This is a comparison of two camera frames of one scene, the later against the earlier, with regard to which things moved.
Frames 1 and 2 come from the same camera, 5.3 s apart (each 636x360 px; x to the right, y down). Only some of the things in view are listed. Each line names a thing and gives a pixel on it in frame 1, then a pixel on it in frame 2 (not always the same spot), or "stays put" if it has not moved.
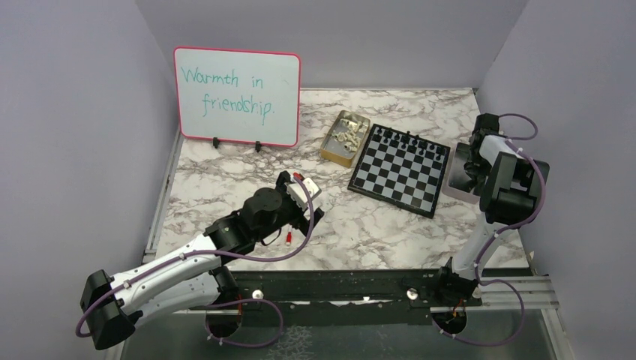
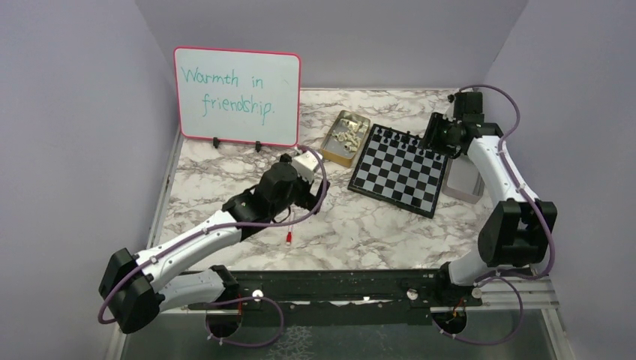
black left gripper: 301,222 -> 310,201
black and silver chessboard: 400,169 stays put
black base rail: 342,298 stays put
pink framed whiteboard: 238,95 stays put
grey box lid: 457,182 stays put
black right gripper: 476,173 -> 430,139
